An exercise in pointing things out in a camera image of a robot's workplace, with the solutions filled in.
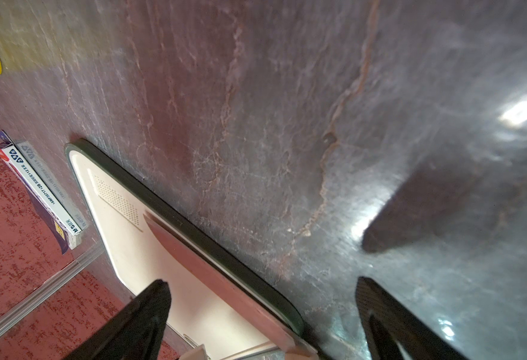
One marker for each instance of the left corner aluminium post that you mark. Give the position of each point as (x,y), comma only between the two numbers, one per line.
(48,288)

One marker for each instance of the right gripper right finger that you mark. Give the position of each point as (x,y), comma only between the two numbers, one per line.
(390,327)

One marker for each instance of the white pen box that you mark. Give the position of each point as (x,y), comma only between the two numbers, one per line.
(74,229)

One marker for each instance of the beige cutting board green rim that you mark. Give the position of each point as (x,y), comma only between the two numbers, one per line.
(118,204)

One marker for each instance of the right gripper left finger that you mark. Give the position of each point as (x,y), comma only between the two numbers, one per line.
(134,333)

